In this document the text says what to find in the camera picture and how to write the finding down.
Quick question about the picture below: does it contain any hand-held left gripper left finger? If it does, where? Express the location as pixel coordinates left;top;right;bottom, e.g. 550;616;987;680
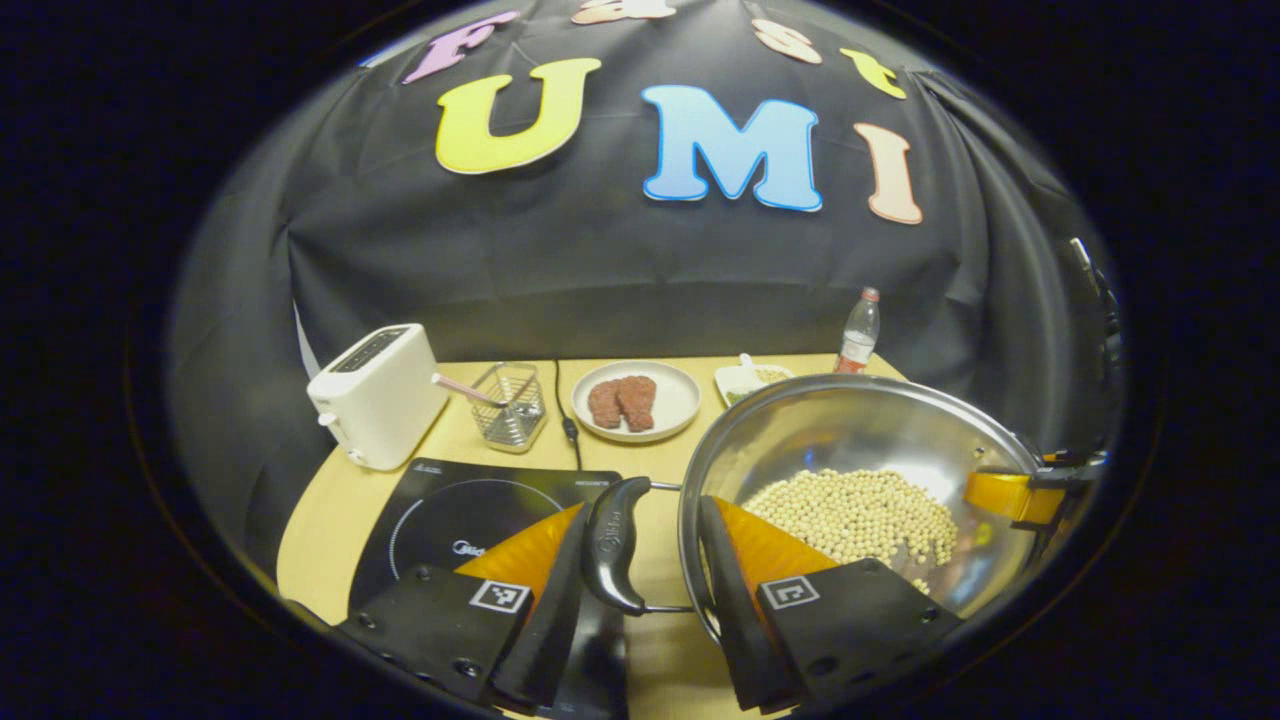
333;500;593;713

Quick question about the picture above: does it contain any black induction cooktop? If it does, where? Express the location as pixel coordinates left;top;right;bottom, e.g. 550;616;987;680
347;457;631;720

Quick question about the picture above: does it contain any metal wire basket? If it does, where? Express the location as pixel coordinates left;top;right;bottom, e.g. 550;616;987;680
468;362;549;454

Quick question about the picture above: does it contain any steel pot with black handles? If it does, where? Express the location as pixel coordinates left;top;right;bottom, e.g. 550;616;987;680
582;374;1046;651

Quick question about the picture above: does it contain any clear plastic water bottle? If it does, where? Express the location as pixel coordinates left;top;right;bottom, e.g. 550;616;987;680
834;287;882;375

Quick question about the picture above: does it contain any brown meat patty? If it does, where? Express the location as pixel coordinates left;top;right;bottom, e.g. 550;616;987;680
616;375;658;433
587;379;626;430

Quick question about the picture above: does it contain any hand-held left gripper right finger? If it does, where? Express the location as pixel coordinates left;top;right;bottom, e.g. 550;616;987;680
697;494;966;715

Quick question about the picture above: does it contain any white toaster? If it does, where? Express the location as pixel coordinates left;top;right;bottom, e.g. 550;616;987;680
306;323;451;472

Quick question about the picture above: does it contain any pile of yellow soybeans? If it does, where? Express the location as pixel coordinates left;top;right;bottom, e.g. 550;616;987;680
740;468;961;596

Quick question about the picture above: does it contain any pink striped straw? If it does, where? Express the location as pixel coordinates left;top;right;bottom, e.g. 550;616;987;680
431;373;506;409

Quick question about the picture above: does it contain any white divided dish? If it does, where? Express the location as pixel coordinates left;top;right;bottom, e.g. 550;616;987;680
714;353;796;408

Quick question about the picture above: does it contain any black power cable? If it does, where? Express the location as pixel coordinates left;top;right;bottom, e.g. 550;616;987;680
553;360;584;473

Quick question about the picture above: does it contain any round white plate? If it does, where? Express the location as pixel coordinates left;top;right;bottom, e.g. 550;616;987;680
572;360;702;444

